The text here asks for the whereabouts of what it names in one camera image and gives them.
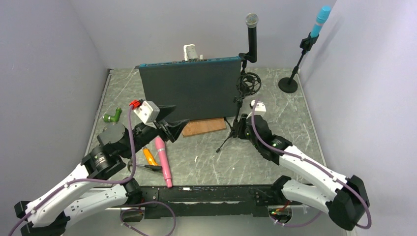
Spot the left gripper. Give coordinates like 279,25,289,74
122,105,190,159

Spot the pink microphone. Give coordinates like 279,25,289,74
155,136,173,188

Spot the black tripod shock mount stand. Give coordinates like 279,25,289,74
216,72,262,154

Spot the black round base mic stand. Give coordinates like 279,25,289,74
238,52,258,98

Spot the black handheld microphone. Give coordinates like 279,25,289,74
245,13,259,63

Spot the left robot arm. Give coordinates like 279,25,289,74
14,100,188,236

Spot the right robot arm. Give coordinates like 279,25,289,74
237,114,372,231

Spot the black stand with blue mic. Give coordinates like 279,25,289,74
278,32,319,93

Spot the blue microphone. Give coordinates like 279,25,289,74
309,5,331,38

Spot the dark teal panel board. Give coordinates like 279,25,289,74
136,56,241,122

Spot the green plastic fitting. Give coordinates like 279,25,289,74
102,107,122,123

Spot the white grey device behind board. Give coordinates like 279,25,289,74
183,44,204,61

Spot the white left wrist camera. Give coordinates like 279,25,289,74
129,100,160,126

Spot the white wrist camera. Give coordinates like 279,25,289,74
129,100,160,126
248,100,267,117

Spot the wooden base plate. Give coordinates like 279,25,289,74
182,118,226,137

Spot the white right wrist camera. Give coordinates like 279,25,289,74
248,100,267,117

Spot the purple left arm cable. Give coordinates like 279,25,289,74
7,105,138,236

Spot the black front mounting rail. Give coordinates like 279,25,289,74
121,184,290,219

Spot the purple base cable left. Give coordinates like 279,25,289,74
119,200,177,236

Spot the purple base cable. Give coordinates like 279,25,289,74
119,200,177,236
268,208,327,228

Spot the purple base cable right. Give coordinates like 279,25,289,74
268,208,327,228

